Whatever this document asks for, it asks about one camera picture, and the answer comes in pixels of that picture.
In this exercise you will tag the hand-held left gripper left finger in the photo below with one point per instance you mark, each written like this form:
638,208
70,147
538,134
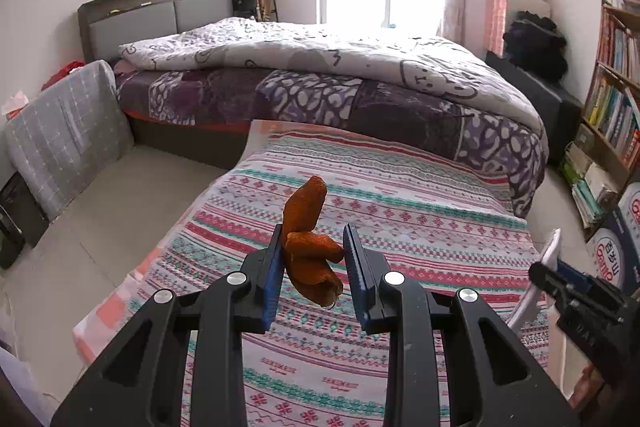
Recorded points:
272,282

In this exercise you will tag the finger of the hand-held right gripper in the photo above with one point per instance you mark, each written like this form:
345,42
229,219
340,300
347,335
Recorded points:
555,287
580,277

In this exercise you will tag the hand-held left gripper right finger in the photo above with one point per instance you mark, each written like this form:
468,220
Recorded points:
357,277

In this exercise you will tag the blue box with red label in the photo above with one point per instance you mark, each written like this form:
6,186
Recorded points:
612,257

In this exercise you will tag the stack of books on floor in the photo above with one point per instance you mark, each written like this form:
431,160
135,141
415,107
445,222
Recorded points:
585,197

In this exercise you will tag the striped patterned cloth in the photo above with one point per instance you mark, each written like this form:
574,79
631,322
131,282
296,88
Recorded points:
400,187

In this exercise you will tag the black bench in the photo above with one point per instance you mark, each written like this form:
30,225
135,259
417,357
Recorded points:
555,117

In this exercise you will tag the rows of books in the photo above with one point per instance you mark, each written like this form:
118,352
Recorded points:
620,107

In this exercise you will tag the wooden bookshelf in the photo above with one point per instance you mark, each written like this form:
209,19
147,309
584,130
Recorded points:
617,73

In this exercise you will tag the white printed duvet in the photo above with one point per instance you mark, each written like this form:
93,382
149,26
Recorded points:
350,52

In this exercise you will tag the pile of black clothes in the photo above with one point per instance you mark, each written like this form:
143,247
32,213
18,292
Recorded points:
535,47

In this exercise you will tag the grey checked folded mattress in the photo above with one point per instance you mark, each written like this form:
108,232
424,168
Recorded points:
65,132

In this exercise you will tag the black device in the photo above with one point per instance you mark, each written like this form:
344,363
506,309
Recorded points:
10,227

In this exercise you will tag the red cloth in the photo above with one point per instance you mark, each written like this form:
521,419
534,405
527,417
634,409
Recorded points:
65,72

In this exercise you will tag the pink tissue box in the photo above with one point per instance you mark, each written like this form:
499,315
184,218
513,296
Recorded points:
15,104

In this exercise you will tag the dark bed frame with headboard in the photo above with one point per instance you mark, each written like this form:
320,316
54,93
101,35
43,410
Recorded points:
140,24

